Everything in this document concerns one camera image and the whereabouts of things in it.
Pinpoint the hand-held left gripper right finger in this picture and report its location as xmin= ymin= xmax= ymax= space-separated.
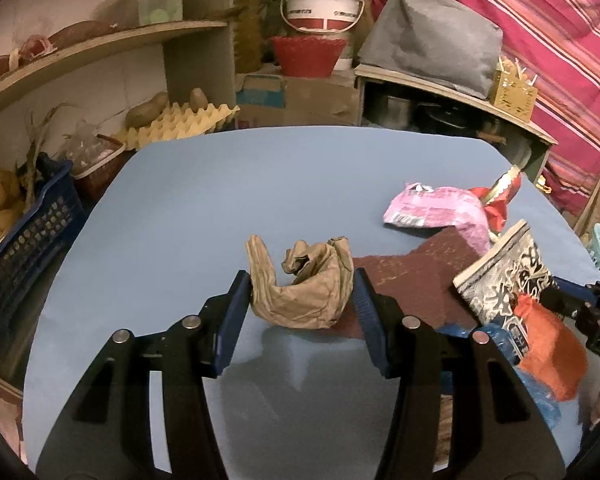
xmin=352 ymin=267 xmax=566 ymax=480

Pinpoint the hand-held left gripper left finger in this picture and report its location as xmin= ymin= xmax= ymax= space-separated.
xmin=36 ymin=270 xmax=253 ymax=480

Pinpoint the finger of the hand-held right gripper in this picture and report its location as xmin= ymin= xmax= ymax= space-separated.
xmin=537 ymin=279 xmax=593 ymax=321

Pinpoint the black and white snack bag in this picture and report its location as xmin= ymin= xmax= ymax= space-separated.
xmin=452 ymin=219 xmax=556 ymax=326

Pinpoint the brown paper bag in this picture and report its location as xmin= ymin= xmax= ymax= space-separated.
xmin=245 ymin=234 xmax=356 ymax=332

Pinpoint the pink snack wrapper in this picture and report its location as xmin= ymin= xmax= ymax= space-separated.
xmin=382 ymin=182 xmax=493 ymax=253

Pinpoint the orange wrapper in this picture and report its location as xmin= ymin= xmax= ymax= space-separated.
xmin=512 ymin=294 xmax=588 ymax=402

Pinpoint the dark red paper sheet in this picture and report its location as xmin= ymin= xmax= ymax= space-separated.
xmin=330 ymin=227 xmax=493 ymax=341

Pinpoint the blue plastic bag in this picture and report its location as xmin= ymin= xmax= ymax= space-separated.
xmin=437 ymin=322 xmax=563 ymax=431

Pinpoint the cardboard panel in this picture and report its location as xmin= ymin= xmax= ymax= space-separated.
xmin=575 ymin=150 xmax=600 ymax=241

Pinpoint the red and gold wrapper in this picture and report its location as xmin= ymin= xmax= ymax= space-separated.
xmin=467 ymin=165 xmax=523 ymax=236

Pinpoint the yellow egg tray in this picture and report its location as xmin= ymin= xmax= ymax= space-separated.
xmin=112 ymin=102 xmax=241 ymax=152

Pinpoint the metal pot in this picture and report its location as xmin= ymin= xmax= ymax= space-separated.
xmin=380 ymin=94 xmax=413 ymax=131

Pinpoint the blue plastic crate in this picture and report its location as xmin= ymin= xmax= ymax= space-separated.
xmin=0 ymin=160 xmax=86 ymax=341

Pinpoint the yellow perforated box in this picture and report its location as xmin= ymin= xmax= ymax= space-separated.
xmin=489 ymin=57 xmax=538 ymax=122

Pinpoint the wooden cabinet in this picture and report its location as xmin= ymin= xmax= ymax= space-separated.
xmin=354 ymin=64 xmax=558 ymax=186

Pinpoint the black pot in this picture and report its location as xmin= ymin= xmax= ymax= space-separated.
xmin=415 ymin=102 xmax=473 ymax=136

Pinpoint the large potato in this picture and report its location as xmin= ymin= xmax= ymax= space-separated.
xmin=125 ymin=102 xmax=157 ymax=128

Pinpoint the cardboard box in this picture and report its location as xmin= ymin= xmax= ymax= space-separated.
xmin=235 ymin=74 xmax=361 ymax=128

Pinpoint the dried plant stalk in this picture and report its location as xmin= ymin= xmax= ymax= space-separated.
xmin=15 ymin=102 xmax=81 ymax=211

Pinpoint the pile of potatoes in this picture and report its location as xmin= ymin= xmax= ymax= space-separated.
xmin=0 ymin=164 xmax=28 ymax=261

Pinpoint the pink striped cloth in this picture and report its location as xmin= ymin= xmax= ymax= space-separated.
xmin=357 ymin=0 xmax=600 ymax=216

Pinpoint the wooden shelf unit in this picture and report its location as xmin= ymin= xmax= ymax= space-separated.
xmin=0 ymin=0 xmax=238 ymax=126

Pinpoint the red woven basket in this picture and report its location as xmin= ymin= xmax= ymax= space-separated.
xmin=270 ymin=36 xmax=348 ymax=78

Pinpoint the grey cloth cover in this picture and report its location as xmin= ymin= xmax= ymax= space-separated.
xmin=357 ymin=0 xmax=503 ymax=101

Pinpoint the yellow oil bottle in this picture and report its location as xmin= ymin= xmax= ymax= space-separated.
xmin=235 ymin=0 xmax=281 ymax=73

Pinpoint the white plastic bucket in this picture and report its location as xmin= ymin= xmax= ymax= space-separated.
xmin=280 ymin=0 xmax=366 ymax=71

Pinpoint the translucent plastic box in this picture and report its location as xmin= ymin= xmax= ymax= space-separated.
xmin=97 ymin=0 xmax=183 ymax=31

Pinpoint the grey pot with handle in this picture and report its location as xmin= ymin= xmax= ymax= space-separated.
xmin=500 ymin=130 xmax=533 ymax=166

